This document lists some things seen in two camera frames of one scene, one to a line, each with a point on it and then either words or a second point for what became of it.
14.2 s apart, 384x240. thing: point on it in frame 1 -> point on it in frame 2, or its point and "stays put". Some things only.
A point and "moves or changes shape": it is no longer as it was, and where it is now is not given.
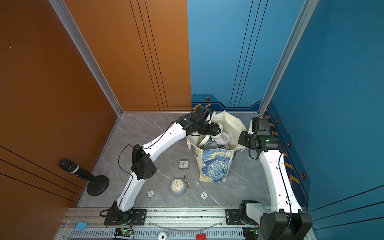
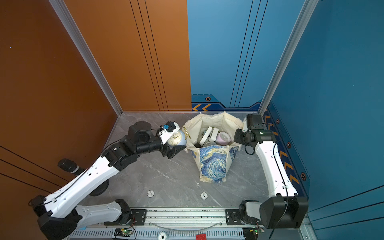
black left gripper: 214,131 -> 173,151
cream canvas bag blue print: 214,154 stays put
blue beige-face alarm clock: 178,186 moves or changes shape
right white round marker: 203,195 stays put
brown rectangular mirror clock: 203,141 stays put
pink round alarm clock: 225,138 stays put
